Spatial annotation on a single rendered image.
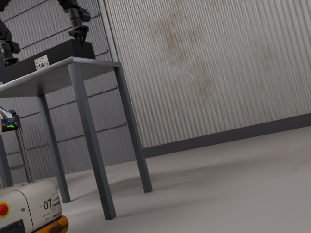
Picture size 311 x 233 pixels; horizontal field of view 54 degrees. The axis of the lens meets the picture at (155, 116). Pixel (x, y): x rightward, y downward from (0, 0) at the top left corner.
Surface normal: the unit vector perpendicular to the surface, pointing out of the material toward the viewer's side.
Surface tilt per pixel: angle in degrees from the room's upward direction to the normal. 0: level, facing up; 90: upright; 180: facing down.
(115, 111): 90
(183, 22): 90
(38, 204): 90
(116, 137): 90
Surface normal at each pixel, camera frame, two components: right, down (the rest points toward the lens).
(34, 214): 0.88, -0.22
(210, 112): -0.38, 0.08
